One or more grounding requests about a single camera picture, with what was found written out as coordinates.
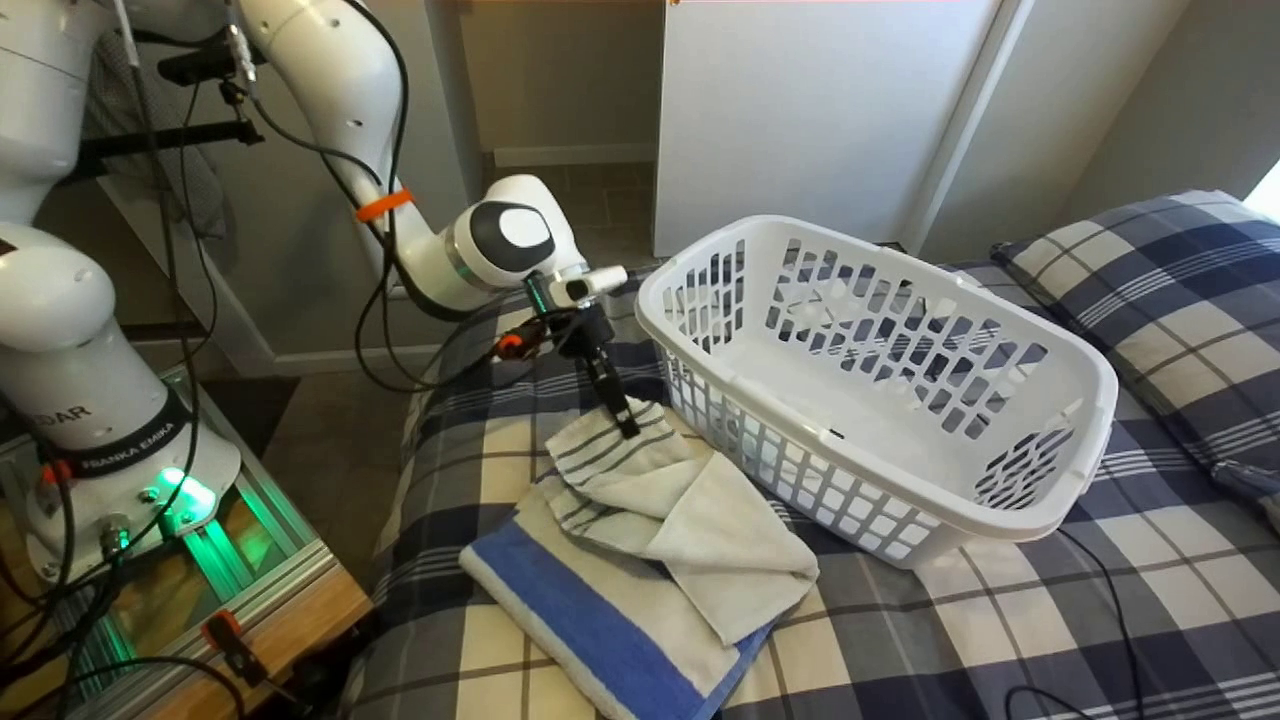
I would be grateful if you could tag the blue and white towel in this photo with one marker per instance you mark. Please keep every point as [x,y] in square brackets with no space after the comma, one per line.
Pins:
[621,629]

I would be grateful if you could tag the white closet door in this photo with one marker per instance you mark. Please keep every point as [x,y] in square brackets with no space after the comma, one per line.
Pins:
[850,113]

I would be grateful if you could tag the plaid blue bed comforter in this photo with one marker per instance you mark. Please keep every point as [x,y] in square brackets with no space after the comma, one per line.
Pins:
[1155,600]

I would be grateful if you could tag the plaid blue pillow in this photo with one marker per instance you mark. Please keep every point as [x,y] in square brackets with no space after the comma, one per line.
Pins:
[1182,295]

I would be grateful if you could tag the white striped towel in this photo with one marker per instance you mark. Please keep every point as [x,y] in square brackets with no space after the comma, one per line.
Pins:
[668,497]

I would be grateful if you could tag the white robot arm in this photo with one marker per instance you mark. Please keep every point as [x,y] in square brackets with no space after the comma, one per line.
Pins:
[135,461]

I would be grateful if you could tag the wooden robot mounting table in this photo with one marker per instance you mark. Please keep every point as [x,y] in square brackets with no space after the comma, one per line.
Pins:
[219,623]

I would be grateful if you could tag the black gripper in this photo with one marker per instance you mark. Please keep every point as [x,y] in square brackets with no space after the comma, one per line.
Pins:
[565,315]

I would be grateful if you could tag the white plastic laundry basket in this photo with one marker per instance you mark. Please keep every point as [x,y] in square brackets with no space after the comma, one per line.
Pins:
[881,397]

